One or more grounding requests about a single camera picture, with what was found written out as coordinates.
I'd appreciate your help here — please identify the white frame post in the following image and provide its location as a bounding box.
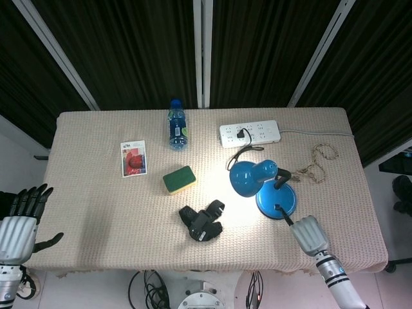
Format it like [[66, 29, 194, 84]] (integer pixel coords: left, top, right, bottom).
[[12, 0, 99, 111], [192, 0, 214, 109], [287, 0, 357, 108]]

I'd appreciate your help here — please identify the white power strip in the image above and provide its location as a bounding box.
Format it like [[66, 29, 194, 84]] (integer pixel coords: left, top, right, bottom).
[[219, 120, 282, 149]]

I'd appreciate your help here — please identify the grey power strip cable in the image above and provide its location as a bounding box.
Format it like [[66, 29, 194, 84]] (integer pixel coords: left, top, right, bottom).
[[279, 128, 355, 138]]

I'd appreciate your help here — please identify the black cable bundle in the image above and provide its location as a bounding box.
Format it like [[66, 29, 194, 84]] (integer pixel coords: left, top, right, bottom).
[[128, 270, 172, 309]]

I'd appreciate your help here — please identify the green yellow sponge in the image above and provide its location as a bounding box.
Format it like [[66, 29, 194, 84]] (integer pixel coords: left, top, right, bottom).
[[162, 165, 198, 196]]

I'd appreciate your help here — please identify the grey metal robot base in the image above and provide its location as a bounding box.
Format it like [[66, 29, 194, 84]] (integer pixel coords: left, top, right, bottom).
[[176, 278, 239, 309]]

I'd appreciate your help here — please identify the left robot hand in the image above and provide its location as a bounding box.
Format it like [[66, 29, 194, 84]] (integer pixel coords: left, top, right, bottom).
[[0, 183, 64, 263]]

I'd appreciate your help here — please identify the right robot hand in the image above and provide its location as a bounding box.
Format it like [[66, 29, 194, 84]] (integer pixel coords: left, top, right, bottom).
[[278, 206, 331, 258]]

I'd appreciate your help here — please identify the black chair base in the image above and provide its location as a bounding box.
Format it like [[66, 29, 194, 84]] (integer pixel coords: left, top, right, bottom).
[[391, 175, 412, 214]]

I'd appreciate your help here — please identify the black cable with red light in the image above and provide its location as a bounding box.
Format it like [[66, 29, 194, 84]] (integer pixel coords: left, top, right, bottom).
[[245, 270, 265, 309]]

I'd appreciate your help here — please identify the blue plastic water bottle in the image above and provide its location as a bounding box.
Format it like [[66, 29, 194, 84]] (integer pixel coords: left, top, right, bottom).
[[167, 98, 189, 151]]

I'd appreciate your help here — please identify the black plug with power cord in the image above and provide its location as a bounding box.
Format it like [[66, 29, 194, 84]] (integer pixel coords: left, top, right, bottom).
[[226, 127, 265, 171]]

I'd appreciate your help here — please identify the black curtain panel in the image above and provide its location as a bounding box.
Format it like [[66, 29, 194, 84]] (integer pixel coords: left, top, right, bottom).
[[209, 0, 342, 109], [297, 0, 412, 168], [32, 0, 199, 109], [0, 0, 91, 151]]

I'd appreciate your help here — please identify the white red printed card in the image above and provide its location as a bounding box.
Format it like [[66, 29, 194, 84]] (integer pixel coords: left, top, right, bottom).
[[120, 140, 148, 178]]

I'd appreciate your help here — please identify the beige woven tablecloth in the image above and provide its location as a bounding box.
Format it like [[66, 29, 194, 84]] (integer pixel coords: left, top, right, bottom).
[[24, 107, 389, 277]]

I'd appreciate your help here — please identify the braided beige rope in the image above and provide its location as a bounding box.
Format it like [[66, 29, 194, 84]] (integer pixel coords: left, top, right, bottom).
[[291, 144, 341, 185]]

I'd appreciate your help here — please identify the black camera head strap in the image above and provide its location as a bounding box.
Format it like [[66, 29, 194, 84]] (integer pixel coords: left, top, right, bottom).
[[178, 199, 226, 241]]

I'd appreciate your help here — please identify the blue desk lamp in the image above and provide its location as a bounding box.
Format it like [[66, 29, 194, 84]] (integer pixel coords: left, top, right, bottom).
[[229, 159, 297, 221]]

